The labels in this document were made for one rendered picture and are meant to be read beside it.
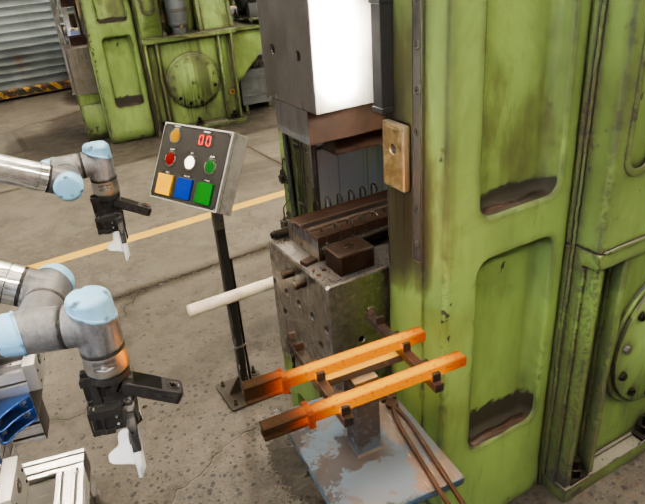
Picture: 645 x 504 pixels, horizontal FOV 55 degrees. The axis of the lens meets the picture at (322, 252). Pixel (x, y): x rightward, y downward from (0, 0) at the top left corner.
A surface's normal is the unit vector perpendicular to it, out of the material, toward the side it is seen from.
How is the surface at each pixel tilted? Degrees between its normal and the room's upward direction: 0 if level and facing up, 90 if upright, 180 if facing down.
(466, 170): 89
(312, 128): 90
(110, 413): 90
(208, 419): 0
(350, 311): 90
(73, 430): 0
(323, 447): 0
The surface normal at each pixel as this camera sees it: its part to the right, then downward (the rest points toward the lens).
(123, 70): 0.43, 0.40
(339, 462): -0.07, -0.88
